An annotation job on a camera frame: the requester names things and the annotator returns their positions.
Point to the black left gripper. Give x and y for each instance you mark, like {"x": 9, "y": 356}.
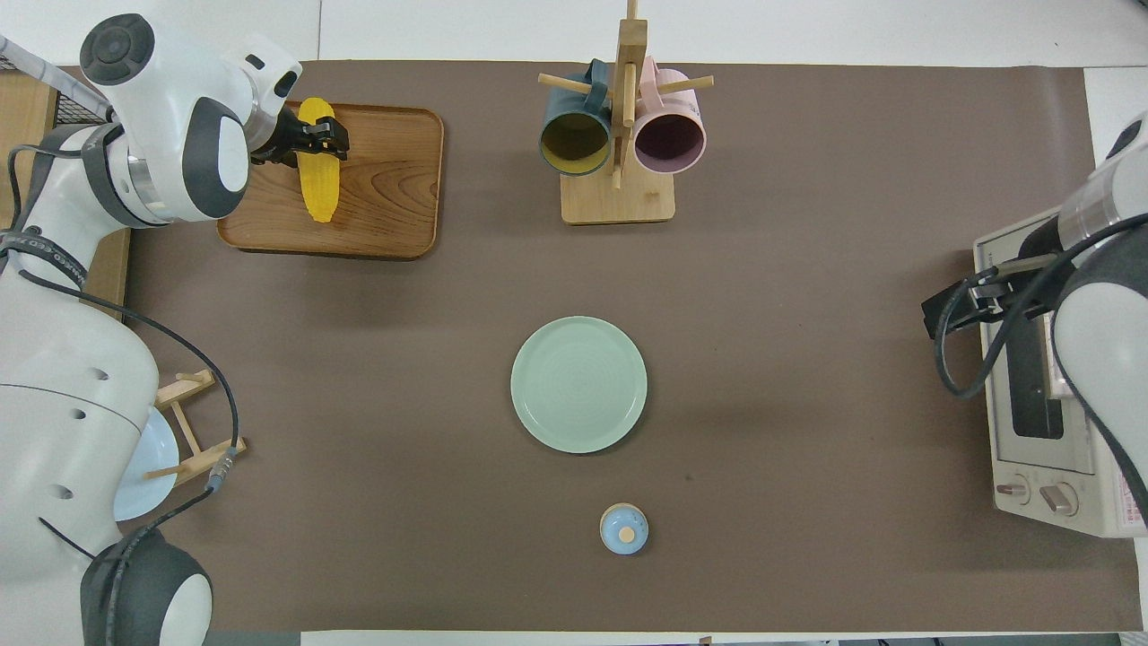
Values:
{"x": 285, "y": 139}

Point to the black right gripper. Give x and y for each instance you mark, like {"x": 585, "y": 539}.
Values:
{"x": 1036, "y": 269}

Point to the yellow corn cob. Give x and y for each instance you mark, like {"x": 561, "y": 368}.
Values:
{"x": 320, "y": 193}

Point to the glass oven door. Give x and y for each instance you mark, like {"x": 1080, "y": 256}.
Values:
{"x": 1031, "y": 422}

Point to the pale green plate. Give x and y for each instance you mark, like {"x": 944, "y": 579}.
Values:
{"x": 578, "y": 386}

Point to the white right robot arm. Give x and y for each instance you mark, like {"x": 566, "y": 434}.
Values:
{"x": 1103, "y": 341}

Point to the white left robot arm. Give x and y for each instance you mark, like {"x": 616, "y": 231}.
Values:
{"x": 72, "y": 404}

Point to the beige oven knob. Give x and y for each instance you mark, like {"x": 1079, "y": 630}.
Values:
{"x": 1061, "y": 499}
{"x": 1013, "y": 490}

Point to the beige toaster oven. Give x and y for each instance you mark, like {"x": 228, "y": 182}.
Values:
{"x": 1031, "y": 502}

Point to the wooden tray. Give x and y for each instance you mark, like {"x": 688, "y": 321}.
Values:
{"x": 386, "y": 197}

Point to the brown table mat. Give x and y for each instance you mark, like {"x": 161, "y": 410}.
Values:
{"x": 538, "y": 269}

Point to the dark teal mug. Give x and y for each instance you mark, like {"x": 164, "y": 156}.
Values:
{"x": 574, "y": 144}

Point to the wooden mug rack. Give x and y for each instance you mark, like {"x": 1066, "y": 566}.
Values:
{"x": 619, "y": 202}

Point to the wooden plate rack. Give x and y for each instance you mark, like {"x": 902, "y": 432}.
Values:
{"x": 211, "y": 453}

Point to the pink mug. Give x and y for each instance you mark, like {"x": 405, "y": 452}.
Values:
{"x": 668, "y": 144}

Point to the light blue plate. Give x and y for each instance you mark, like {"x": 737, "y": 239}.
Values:
{"x": 148, "y": 475}

